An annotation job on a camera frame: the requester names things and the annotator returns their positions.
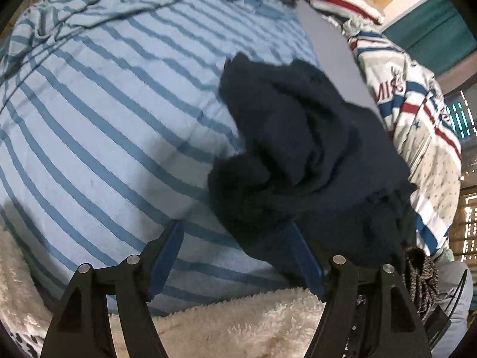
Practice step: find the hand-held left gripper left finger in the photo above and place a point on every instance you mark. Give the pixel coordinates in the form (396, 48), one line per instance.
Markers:
(167, 257)

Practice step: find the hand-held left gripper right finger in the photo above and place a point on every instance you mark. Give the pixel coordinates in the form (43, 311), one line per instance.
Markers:
(305, 264)

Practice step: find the navy button cardigan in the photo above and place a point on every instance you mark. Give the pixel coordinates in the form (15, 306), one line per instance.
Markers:
(298, 156)

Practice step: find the brown speckled garment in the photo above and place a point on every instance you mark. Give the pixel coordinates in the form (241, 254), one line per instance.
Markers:
(421, 283)

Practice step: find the white fleece spotted blanket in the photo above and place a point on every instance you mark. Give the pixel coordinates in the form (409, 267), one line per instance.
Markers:
(242, 324)

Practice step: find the blue striped bed sheet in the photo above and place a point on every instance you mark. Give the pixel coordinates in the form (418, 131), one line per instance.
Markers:
(111, 119)

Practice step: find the star striped quilt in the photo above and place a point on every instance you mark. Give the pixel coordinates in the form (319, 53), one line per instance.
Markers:
(417, 134)

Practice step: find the window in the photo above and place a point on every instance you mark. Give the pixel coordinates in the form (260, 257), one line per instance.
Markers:
(462, 126)

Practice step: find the grey fitted sheet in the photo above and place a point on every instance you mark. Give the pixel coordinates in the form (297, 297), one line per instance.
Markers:
(331, 56)

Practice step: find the teal curtain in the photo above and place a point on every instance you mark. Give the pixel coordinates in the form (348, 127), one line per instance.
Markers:
(428, 33)

